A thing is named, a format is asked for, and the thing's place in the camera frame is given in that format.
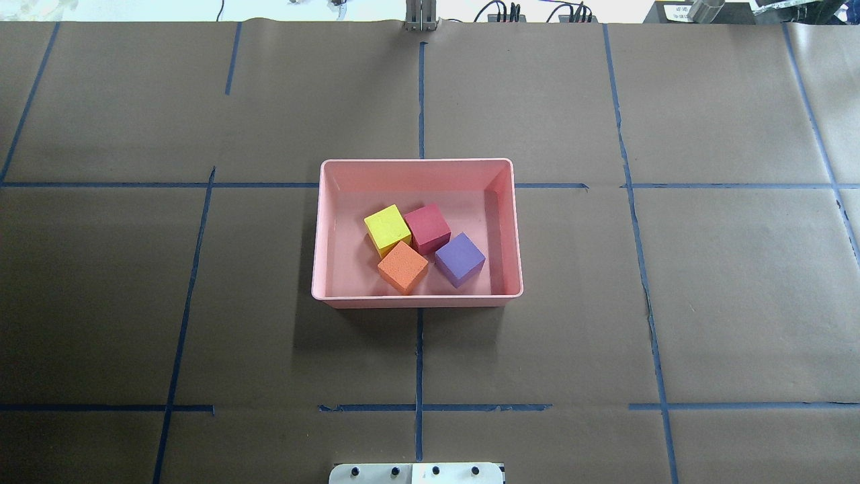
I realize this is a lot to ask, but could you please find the black power strip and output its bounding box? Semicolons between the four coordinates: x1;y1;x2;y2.
474;1;599;24

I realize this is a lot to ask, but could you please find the pink plastic bin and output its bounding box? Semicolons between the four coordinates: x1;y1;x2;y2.
311;159;524;309

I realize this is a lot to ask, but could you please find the white mounting plate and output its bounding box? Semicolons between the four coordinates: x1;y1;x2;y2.
328;462;507;483

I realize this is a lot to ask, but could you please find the red foam cube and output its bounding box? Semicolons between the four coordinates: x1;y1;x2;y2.
403;204;452;256

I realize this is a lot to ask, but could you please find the yellow foam cube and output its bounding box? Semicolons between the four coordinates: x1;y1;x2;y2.
363;204;413;259

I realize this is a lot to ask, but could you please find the orange foam cube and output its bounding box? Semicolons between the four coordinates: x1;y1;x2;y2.
377;241;429;295

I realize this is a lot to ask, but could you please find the purple foam cube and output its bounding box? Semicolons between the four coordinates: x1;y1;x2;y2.
434;233;486;288

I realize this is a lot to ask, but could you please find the aluminium frame post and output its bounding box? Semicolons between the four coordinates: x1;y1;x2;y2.
404;0;438;32

